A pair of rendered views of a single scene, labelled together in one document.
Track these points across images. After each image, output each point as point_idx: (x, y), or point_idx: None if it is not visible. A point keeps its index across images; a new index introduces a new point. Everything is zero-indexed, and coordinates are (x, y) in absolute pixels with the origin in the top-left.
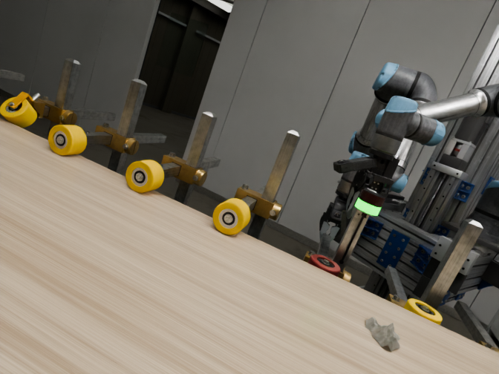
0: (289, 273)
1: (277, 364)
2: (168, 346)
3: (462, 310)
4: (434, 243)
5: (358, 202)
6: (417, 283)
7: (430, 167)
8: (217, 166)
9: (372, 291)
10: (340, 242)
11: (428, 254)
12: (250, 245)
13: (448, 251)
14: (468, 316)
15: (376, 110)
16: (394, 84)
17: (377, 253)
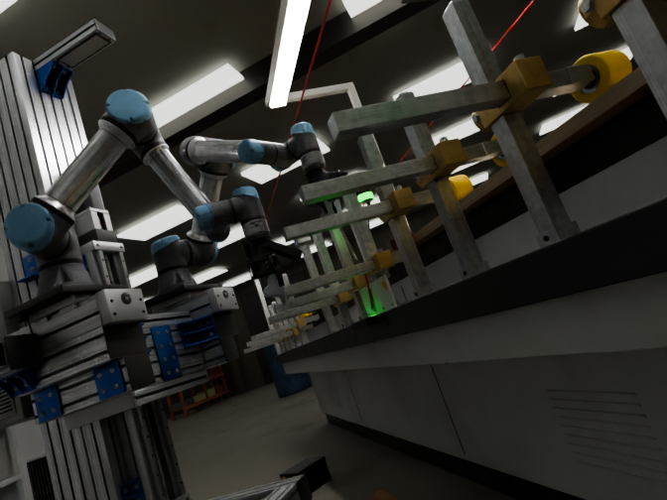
0: None
1: None
2: None
3: (284, 312)
4: (183, 314)
5: (370, 193)
6: (222, 348)
7: (94, 248)
8: (310, 203)
9: (151, 446)
10: (364, 237)
11: (209, 315)
12: None
13: (335, 233)
14: (295, 309)
15: (113, 156)
16: (153, 119)
17: (158, 370)
